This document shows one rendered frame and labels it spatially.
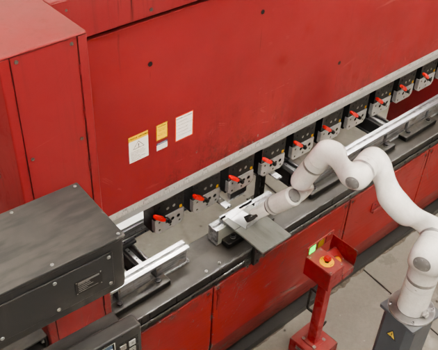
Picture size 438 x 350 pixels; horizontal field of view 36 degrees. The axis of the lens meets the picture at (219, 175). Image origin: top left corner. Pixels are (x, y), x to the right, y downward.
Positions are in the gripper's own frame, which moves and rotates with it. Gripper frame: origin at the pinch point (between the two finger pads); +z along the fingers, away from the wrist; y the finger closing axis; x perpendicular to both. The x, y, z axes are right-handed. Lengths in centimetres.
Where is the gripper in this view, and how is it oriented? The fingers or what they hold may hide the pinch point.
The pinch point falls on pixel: (252, 214)
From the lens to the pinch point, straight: 303.1
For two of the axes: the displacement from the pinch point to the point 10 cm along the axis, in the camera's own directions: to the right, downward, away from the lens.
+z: -5.1, 3.1, 8.0
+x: 5.5, 8.4, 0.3
